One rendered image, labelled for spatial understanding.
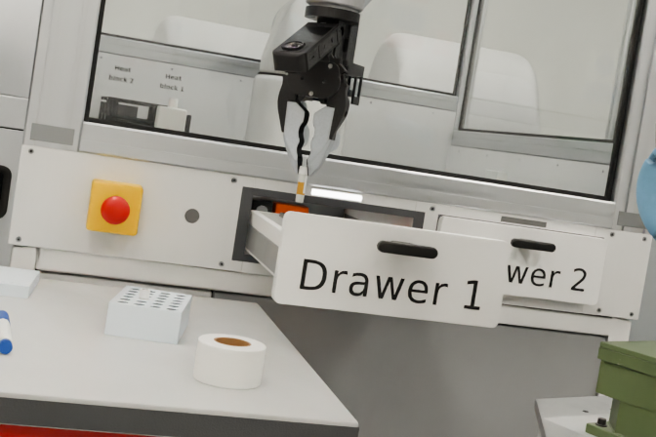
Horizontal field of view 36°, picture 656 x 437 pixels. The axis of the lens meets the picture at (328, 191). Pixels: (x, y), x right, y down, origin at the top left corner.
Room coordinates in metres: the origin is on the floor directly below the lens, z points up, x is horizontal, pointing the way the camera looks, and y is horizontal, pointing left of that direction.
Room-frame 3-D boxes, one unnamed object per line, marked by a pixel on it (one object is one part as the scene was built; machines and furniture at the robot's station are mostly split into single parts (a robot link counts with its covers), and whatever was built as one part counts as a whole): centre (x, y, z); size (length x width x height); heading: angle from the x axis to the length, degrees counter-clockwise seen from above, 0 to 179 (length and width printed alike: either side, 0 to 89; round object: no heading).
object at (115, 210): (1.41, 0.29, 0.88); 0.04 x 0.03 x 0.04; 104
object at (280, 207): (1.91, 0.09, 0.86); 0.11 x 0.04 x 0.06; 104
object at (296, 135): (1.31, 0.05, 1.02); 0.06 x 0.03 x 0.09; 158
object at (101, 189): (1.44, 0.30, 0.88); 0.07 x 0.05 x 0.07; 104
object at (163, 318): (1.20, 0.19, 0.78); 0.12 x 0.08 x 0.04; 3
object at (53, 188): (2.02, 0.06, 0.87); 1.02 x 0.95 x 0.14; 104
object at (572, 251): (1.62, -0.32, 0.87); 0.29 x 0.02 x 0.11; 104
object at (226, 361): (1.02, 0.07, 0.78); 0.07 x 0.07 x 0.04
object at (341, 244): (1.23, -0.09, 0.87); 0.29 x 0.02 x 0.11; 104
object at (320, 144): (1.30, 0.01, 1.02); 0.06 x 0.03 x 0.09; 158
